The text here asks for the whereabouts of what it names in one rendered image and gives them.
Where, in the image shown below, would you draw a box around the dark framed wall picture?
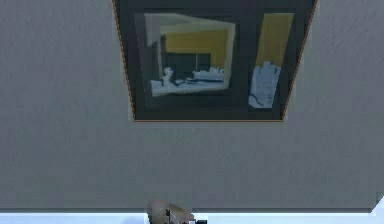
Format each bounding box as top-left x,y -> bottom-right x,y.
111,0 -> 319,123

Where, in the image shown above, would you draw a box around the beige rounded lump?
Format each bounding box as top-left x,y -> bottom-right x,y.
145,198 -> 194,224

